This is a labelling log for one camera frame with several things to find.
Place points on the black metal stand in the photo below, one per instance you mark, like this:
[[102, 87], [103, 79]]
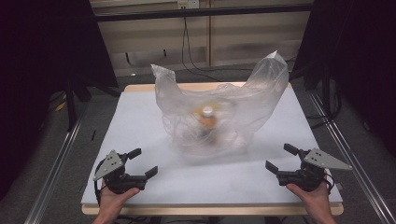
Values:
[[327, 99]]

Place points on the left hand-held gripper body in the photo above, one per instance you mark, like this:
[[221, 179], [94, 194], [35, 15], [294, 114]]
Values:
[[115, 179]]

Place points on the wooden table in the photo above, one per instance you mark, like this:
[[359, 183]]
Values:
[[199, 210]]

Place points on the black horizontal bar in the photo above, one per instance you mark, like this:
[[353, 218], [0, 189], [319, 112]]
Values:
[[202, 13]]

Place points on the orange bottle with white cap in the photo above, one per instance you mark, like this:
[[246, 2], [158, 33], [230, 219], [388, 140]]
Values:
[[208, 121]]

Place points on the metal floor rail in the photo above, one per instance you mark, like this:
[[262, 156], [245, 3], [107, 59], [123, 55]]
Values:
[[54, 169], [351, 155]]

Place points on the black curtain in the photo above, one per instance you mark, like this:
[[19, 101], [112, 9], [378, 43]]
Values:
[[358, 62], [37, 77]]

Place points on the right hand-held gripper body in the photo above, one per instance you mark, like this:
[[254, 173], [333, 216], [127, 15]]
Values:
[[311, 174]]

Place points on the white table mat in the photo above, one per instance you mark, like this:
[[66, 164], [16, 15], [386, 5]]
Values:
[[137, 130]]

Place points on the person's left hand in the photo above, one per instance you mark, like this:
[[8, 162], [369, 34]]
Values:
[[112, 200]]

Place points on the clear plastic bag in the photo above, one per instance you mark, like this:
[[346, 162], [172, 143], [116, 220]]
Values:
[[243, 102]]

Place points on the white power strip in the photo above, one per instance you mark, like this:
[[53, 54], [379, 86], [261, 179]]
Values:
[[188, 3]]

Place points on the person's right hand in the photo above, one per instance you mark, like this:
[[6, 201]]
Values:
[[313, 200]]

